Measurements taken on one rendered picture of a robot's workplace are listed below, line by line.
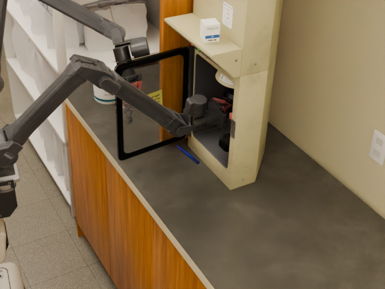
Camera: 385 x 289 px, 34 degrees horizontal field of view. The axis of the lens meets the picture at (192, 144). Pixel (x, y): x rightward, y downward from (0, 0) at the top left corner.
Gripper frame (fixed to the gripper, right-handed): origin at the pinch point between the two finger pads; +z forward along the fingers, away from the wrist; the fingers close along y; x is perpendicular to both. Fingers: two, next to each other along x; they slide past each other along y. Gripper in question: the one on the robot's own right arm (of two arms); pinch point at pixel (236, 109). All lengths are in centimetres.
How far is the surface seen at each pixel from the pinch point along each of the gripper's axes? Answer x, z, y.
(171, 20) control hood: -32.9, -19.9, 15.2
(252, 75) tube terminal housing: -22.7, -5.2, -14.1
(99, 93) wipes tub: 20, -27, 63
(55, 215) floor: 120, -40, 105
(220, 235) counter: 23.1, -26.4, -33.8
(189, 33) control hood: -33.1, -19.6, 3.8
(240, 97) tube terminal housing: -15.7, -9.3, -14.1
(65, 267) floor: 119, -50, 65
